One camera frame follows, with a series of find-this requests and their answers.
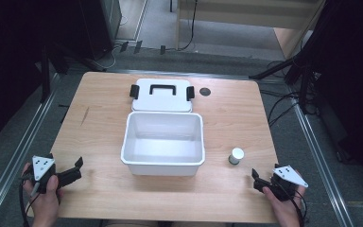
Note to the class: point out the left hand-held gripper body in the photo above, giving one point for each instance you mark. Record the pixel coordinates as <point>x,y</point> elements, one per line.
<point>41,165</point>

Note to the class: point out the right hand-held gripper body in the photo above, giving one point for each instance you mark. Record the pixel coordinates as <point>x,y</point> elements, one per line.
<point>288,178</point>

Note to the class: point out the small white-capped jar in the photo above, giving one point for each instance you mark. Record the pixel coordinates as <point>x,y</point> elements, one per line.
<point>236,155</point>

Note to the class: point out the white plastic storage box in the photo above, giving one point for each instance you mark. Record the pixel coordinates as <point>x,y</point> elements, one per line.
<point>164,148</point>

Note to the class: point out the person's right hand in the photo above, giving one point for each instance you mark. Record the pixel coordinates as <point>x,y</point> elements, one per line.
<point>285,213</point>

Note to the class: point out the person's left hand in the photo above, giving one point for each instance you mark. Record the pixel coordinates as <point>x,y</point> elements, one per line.
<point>45,206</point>

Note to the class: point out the black upright stand pole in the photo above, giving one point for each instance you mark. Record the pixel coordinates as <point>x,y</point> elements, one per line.
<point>45,75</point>

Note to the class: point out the black round table grommet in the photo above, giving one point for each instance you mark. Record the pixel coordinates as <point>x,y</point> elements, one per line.
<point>205,91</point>

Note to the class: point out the black stand leg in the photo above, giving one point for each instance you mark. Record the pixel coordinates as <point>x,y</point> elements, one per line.
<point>274,67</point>

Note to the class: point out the black curtain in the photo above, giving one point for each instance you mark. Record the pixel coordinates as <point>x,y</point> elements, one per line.
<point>349,78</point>
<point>9,63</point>

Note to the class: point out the small dark floor block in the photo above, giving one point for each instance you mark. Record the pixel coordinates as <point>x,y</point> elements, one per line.
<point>162,49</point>
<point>124,46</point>

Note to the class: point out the black cabinet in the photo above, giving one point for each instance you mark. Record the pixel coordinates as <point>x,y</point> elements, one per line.
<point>104,22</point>

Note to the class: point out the light wooden furniture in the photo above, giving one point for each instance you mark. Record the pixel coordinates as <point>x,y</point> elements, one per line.
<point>249,15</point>

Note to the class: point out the metal floor rail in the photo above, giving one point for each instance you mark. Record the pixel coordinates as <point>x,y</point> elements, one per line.
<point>22,148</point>
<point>176,73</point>
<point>323,164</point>

